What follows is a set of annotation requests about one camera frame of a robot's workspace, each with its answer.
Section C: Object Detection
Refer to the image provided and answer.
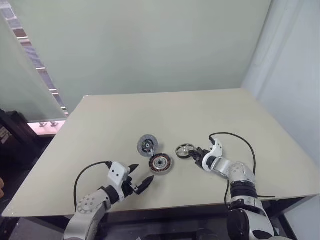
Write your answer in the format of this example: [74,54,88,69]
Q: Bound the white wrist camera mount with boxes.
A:
[107,161,131,202]
[201,138,224,171]

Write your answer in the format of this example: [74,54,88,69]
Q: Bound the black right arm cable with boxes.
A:
[208,132,257,210]

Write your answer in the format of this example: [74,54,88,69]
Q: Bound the pink ledge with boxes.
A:
[26,119,67,136]

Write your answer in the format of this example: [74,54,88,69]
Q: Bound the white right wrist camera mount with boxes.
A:
[201,138,224,171]

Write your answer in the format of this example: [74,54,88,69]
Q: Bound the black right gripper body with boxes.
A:
[193,147,211,167]

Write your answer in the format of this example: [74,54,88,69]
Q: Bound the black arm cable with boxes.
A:
[208,132,257,210]
[73,161,113,211]

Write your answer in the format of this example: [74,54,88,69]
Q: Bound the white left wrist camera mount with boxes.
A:
[107,161,131,202]

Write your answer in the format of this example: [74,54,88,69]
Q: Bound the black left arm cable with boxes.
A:
[73,161,113,211]

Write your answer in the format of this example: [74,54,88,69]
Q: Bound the frosted glass panel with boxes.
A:
[0,9,69,123]

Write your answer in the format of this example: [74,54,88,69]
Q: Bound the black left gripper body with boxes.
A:
[122,174,141,197]

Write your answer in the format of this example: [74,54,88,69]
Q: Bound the black spoked rotor ring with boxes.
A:
[175,142,196,160]

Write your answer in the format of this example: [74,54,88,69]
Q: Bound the black table frame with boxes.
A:
[61,195,320,240]

